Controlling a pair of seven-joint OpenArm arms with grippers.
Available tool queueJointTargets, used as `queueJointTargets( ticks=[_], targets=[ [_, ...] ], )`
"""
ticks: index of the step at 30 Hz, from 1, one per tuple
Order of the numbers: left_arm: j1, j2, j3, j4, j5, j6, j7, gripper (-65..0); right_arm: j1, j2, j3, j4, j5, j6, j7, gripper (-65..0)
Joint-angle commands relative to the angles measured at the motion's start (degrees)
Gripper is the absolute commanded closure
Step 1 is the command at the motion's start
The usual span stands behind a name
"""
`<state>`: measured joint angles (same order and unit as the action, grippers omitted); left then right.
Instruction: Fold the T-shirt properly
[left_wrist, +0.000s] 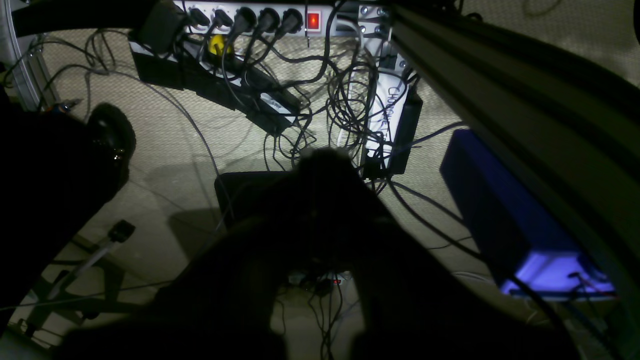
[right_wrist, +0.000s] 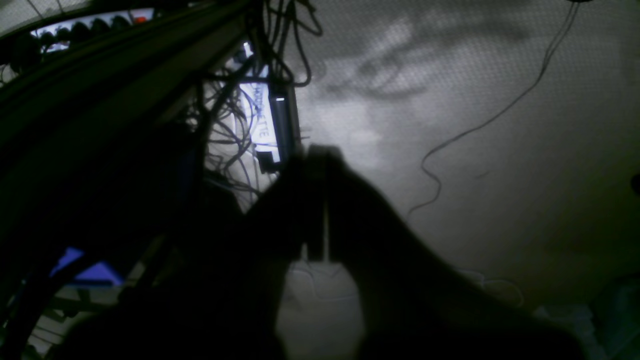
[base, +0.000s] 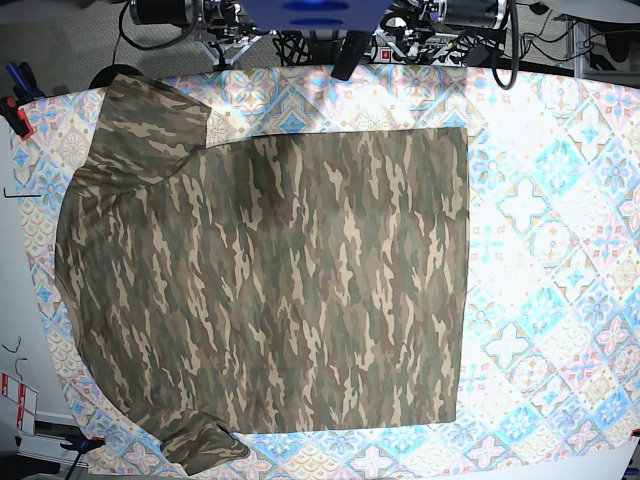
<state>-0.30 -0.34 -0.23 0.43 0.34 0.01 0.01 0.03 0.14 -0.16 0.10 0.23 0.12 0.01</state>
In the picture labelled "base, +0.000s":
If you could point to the camouflage T-shirt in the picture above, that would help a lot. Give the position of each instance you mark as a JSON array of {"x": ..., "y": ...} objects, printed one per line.
[{"x": 280, "y": 284}]

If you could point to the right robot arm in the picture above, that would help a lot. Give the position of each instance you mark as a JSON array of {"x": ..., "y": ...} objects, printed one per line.
[{"x": 221, "y": 28}]

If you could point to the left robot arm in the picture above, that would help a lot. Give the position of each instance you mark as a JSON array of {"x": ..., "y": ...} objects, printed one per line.
[{"x": 458, "y": 33}]

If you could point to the patterned tile tablecloth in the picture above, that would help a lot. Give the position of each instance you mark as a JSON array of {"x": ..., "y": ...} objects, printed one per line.
[{"x": 550, "y": 367}]

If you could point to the black orange clamp bottom left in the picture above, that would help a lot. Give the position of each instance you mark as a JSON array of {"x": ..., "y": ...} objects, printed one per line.
[{"x": 81, "y": 446}]

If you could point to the black allen key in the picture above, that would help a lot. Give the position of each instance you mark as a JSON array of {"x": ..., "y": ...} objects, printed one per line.
[{"x": 10, "y": 195}]

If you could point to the red white label tag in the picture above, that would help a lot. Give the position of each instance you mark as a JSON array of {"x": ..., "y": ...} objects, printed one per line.
[{"x": 18, "y": 405}]

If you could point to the black post under mount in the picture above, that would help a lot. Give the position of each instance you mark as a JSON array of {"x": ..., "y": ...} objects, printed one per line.
[{"x": 353, "y": 48}]

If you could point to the power strip with red switch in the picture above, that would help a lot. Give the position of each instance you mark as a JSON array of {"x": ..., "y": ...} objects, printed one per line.
[{"x": 415, "y": 54}]

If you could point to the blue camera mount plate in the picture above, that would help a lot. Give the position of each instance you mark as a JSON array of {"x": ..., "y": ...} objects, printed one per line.
[{"x": 356, "y": 15}]

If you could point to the blue handled clamp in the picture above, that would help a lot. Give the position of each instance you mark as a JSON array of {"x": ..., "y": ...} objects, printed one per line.
[{"x": 26, "y": 88}]

